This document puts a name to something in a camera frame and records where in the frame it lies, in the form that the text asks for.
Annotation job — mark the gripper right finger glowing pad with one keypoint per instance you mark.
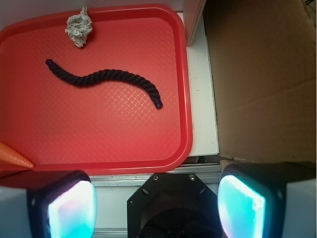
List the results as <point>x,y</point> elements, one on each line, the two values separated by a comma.
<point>268,200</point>

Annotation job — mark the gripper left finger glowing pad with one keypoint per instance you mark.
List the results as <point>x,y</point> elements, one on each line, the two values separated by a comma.
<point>47,204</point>

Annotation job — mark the orange toy carrot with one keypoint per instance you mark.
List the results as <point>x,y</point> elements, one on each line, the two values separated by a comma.
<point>11,156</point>

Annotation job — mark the red plastic tray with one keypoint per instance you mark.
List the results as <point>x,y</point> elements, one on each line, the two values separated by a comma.
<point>109,128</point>

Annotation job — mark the brown cardboard panel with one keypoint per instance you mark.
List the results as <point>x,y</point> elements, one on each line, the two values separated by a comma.
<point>264,72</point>

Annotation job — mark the crumpled white paper ball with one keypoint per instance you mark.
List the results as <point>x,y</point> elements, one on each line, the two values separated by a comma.
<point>79,27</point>

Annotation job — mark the light wooden board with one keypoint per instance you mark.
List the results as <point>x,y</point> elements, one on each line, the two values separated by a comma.
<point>192,13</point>

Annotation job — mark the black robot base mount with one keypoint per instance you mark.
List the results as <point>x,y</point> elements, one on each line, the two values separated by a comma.
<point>173,206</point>

